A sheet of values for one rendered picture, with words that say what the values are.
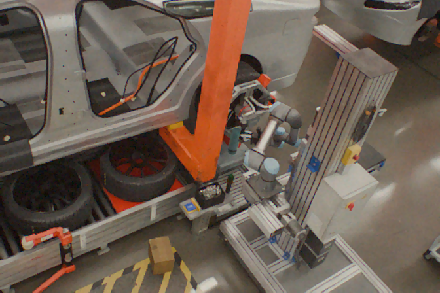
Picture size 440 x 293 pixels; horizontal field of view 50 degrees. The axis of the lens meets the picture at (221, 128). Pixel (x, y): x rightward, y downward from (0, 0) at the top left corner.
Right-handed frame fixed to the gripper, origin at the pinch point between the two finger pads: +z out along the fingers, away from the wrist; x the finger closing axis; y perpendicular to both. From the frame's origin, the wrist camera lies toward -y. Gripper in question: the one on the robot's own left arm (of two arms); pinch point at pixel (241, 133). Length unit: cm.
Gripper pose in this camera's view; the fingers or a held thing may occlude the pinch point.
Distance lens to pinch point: 392.3
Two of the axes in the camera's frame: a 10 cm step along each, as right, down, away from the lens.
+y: -1.5, 7.4, 6.6
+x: 1.8, -6.3, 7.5
